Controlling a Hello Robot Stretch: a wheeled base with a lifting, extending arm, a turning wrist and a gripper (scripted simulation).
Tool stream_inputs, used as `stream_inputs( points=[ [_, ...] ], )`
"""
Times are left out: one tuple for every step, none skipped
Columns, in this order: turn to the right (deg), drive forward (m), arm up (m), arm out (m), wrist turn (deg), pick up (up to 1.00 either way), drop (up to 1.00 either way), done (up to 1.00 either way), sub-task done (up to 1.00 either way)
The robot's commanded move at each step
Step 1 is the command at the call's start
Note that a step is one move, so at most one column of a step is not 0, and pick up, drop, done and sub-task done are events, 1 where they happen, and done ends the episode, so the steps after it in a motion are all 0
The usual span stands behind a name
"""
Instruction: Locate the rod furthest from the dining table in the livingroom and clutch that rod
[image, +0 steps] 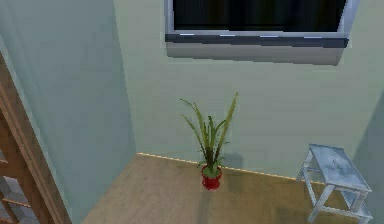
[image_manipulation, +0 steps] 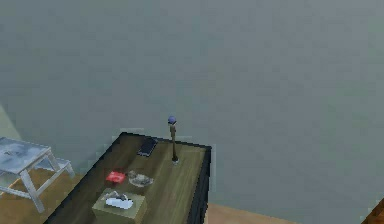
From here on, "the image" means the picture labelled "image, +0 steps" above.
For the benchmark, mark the green plant in red pot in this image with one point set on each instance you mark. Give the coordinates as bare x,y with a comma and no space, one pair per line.
211,176

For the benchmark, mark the grey framed window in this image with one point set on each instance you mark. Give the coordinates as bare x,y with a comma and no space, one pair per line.
256,16

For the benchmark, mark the pale grey side table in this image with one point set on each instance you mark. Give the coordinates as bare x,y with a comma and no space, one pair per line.
336,166

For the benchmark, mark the brown wooden shelf unit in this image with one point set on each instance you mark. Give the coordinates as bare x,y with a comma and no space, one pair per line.
16,156

